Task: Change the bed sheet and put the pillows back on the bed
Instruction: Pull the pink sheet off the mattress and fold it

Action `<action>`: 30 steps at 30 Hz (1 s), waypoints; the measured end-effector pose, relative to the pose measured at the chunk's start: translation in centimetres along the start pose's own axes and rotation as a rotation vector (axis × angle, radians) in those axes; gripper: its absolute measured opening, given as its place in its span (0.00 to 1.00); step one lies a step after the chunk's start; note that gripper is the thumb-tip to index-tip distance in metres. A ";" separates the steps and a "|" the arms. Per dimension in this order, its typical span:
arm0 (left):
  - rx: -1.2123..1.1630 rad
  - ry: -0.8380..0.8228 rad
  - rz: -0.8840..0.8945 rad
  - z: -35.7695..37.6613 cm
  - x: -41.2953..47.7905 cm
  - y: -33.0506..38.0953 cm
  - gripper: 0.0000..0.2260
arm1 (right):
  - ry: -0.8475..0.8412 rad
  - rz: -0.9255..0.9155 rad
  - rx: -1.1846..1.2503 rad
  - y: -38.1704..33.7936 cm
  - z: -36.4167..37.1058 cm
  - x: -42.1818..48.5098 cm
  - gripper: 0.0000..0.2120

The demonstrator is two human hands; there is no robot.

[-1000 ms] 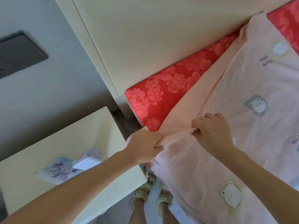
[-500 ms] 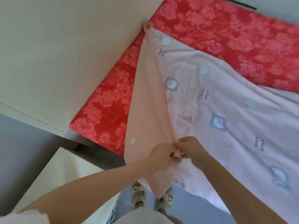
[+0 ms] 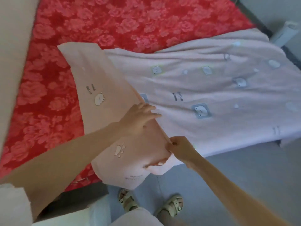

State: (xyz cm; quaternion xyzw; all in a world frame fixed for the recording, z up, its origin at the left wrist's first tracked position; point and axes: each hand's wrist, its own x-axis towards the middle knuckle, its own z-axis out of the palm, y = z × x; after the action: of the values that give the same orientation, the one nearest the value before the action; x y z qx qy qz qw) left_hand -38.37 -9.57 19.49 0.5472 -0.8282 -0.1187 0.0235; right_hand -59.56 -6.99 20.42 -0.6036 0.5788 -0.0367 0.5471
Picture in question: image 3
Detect person's white shorts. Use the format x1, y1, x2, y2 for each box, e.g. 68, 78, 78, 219
110, 207, 166, 226

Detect person's right forearm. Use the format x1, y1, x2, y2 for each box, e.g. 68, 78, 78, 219
188, 158, 289, 226

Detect red floral mattress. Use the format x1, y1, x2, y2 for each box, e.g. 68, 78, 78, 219
0, 0, 257, 192

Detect person's left hand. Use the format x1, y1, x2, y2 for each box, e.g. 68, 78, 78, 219
117, 102, 163, 137

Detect white cylinder appliance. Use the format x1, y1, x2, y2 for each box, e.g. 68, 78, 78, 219
270, 20, 300, 48

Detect beige strap sandal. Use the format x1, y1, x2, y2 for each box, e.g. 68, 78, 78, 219
117, 188, 140, 214
161, 194, 184, 218

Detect person's right hand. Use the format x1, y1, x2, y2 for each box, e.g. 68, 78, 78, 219
165, 135, 204, 169

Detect pink bear print bedsheet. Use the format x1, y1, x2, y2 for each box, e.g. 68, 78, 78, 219
57, 28, 301, 191

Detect person's right leg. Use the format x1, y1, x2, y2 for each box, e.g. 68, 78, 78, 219
156, 209, 176, 226

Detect person's left forearm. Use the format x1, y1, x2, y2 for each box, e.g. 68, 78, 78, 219
0, 121, 130, 220

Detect person's white shirt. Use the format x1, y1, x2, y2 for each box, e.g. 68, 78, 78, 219
0, 183, 34, 226

